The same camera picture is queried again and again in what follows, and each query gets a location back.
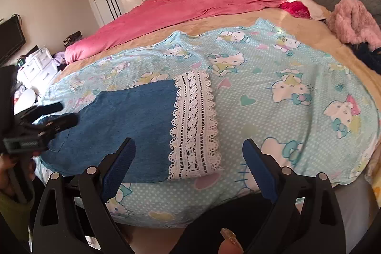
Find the left hand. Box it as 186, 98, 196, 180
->
0, 151, 41, 198

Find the black wall television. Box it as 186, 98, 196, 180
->
0, 15, 26, 66

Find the right hand thumb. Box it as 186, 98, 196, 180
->
218, 228, 243, 254

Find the white drawer cabinet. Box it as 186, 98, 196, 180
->
17, 47, 58, 94

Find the dark navy garment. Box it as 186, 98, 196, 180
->
348, 42, 381, 75

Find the Hello Kitty blue bedsheet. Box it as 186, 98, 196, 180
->
43, 19, 380, 228

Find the pink duvet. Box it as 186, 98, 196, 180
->
65, 0, 287, 63

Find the red cloth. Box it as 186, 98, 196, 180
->
280, 1, 311, 19

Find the green sleeved left forearm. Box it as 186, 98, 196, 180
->
0, 192, 34, 242

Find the fuzzy pink garment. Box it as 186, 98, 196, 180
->
326, 0, 380, 52

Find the blue denim pants lace hem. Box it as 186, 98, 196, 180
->
41, 70, 222, 183

